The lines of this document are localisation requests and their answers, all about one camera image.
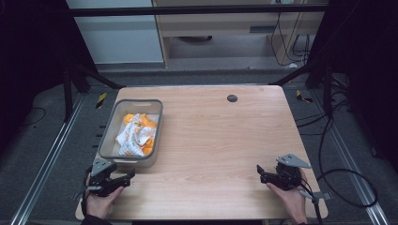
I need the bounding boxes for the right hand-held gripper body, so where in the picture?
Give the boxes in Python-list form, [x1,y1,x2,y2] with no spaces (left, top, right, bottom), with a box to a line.
[273,153,313,191]

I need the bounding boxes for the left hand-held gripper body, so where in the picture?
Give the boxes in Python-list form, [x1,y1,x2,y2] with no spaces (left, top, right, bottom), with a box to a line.
[85,157,118,198]

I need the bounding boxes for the person's right hand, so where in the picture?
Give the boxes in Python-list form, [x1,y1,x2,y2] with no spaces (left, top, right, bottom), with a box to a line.
[266,168,310,225]

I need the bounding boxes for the person's left hand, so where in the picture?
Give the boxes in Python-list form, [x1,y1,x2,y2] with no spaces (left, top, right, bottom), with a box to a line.
[84,185,126,220]

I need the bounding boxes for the grey plastic bin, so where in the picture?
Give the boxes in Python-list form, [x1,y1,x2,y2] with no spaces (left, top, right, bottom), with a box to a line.
[97,98,164,169]

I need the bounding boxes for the orange and white cloth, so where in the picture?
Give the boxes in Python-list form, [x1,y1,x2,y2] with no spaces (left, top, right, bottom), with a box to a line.
[115,112,158,158]

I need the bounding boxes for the yellow and black tape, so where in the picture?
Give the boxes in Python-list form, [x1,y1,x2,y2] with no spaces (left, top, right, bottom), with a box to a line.
[95,91,108,111]
[295,89,314,104]

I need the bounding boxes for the black metal stand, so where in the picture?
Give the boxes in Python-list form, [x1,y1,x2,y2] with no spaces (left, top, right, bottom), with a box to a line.
[61,61,127,124]
[269,58,335,120]

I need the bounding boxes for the black curtain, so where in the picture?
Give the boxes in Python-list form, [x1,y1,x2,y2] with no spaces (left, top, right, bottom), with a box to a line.
[0,0,99,154]
[307,0,398,173]

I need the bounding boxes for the white cabinet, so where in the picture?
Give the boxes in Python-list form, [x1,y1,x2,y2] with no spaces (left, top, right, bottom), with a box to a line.
[65,0,165,66]

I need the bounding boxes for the light wooden desk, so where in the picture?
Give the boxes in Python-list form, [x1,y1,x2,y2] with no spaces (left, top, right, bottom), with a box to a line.
[151,0,327,68]

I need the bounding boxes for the black horizontal bar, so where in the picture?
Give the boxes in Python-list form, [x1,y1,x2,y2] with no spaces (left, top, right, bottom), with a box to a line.
[69,4,329,18]

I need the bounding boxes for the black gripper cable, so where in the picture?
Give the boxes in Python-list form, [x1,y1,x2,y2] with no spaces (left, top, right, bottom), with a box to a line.
[297,182,315,200]
[80,164,94,218]

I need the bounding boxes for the grey metal bracket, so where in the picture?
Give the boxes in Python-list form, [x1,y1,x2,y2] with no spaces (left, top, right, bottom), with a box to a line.
[298,189,332,225]

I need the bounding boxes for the aluminium floor rail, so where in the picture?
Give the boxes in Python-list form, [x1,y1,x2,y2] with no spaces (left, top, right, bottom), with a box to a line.
[9,93,86,225]
[312,89,391,225]

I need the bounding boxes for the long black floor cable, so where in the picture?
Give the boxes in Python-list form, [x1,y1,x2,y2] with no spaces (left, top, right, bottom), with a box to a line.
[294,107,379,209]

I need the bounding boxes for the thin black floor cable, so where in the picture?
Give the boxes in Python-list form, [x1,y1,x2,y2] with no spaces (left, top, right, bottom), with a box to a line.
[17,106,47,129]

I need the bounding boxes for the hanging black cables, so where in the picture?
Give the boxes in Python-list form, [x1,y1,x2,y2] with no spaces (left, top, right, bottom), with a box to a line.
[269,11,312,68]

